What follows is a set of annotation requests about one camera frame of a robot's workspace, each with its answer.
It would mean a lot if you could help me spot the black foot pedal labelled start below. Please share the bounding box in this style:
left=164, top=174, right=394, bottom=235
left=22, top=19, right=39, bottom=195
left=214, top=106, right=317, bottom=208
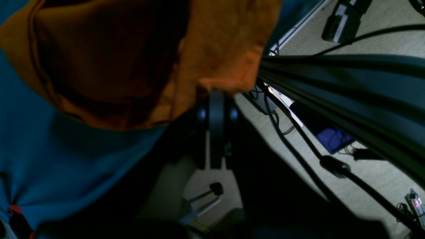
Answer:
left=321, top=0, right=372, bottom=43

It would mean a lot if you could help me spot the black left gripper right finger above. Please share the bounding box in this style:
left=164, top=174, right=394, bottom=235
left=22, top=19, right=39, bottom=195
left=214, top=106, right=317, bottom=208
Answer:
left=217, top=91, right=389, bottom=239

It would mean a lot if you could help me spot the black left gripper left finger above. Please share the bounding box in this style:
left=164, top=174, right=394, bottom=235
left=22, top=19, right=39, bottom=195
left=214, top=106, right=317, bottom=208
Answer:
left=36, top=90, right=218, bottom=239

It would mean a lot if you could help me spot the orange t-shirt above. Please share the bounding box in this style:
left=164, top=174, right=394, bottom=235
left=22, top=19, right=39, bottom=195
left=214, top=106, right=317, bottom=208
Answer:
left=1, top=0, right=284, bottom=131

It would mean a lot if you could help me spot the blue table cloth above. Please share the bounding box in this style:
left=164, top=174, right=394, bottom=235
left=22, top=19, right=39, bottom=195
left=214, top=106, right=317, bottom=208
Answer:
left=0, top=0, right=326, bottom=239

